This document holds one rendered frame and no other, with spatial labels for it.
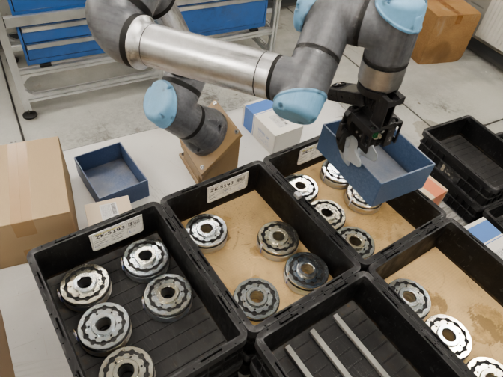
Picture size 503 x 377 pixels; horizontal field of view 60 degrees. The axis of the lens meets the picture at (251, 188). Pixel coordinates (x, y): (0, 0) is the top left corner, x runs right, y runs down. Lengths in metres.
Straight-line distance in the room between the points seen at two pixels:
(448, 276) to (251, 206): 0.53
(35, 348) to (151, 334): 0.30
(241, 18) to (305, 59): 2.40
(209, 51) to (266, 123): 0.80
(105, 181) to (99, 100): 1.61
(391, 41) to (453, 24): 3.12
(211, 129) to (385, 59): 0.68
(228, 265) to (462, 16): 3.13
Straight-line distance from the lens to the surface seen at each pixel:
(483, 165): 2.18
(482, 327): 1.17
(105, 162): 1.50
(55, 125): 2.86
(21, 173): 1.30
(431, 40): 3.79
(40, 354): 1.16
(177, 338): 0.98
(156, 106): 1.22
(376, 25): 0.72
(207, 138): 1.30
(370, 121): 0.82
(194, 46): 0.76
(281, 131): 1.50
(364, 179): 0.92
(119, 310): 0.98
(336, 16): 0.73
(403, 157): 1.04
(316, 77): 0.69
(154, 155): 1.51
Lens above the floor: 1.71
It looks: 46 degrees down
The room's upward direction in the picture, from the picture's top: 8 degrees clockwise
